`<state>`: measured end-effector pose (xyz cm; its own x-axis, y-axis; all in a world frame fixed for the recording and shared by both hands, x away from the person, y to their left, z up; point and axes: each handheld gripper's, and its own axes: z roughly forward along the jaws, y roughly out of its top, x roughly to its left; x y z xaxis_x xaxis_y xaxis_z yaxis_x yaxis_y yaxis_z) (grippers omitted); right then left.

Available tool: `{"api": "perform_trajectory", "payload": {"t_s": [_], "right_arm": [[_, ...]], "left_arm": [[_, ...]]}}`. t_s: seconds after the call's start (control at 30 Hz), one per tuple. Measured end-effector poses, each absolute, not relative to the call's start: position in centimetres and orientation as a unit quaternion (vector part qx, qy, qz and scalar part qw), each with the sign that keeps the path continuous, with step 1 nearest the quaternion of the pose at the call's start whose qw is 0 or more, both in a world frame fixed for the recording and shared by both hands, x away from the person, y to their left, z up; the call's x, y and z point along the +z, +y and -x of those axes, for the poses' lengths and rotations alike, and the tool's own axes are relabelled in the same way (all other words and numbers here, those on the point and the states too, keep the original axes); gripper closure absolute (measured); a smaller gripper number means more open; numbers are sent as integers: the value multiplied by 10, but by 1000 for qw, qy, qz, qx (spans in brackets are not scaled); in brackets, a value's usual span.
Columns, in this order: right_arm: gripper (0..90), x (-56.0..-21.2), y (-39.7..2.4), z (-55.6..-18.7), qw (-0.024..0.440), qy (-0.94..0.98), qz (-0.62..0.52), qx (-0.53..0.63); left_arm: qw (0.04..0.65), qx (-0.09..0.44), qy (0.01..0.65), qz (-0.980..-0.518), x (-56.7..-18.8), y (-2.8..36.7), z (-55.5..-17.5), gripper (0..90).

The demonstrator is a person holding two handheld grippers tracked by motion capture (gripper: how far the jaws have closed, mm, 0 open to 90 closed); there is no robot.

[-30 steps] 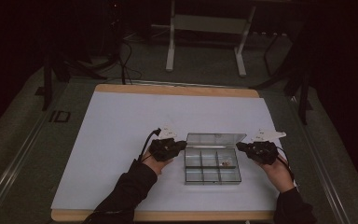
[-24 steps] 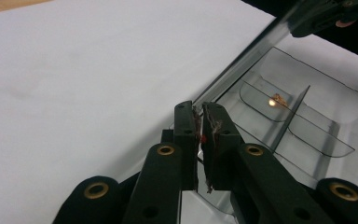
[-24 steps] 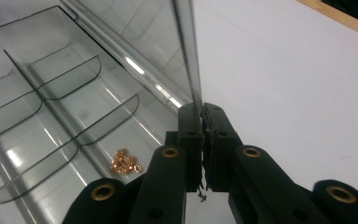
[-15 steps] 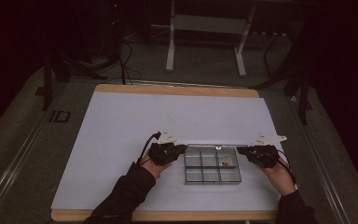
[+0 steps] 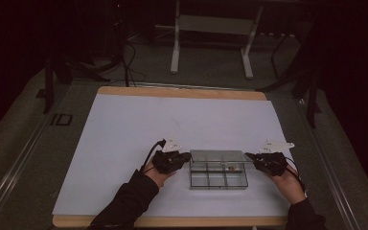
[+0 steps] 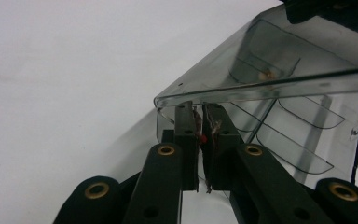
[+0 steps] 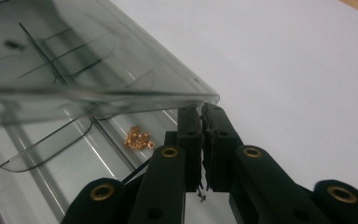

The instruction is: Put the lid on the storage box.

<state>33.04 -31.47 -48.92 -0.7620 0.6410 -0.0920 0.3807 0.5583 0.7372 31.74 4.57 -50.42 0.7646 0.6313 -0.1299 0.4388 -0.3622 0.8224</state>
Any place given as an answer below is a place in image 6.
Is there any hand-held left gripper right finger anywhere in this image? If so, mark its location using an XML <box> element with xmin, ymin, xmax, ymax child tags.
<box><xmin>200</xmin><ymin>103</ymin><xmax>335</xmax><ymax>224</ymax></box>

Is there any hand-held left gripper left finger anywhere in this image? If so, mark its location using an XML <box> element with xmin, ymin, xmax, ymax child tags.
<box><xmin>121</xmin><ymin>100</ymin><xmax>200</xmax><ymax>224</ymax></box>

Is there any smoky clear compartment box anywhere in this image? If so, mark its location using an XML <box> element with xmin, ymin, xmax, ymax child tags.
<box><xmin>153</xmin><ymin>3</ymin><xmax>358</xmax><ymax>200</ymax></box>

